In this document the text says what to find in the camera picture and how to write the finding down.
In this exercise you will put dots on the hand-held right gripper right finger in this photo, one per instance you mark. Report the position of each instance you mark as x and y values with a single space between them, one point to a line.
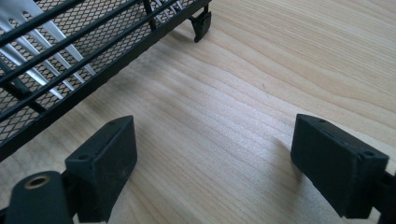
333 165

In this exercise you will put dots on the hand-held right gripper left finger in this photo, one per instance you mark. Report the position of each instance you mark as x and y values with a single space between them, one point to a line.
104 165

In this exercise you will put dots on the black metal mesh rack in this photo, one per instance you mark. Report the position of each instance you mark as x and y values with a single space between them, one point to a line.
93 59

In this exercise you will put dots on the silver slotted spatula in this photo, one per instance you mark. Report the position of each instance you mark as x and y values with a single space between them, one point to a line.
37 34

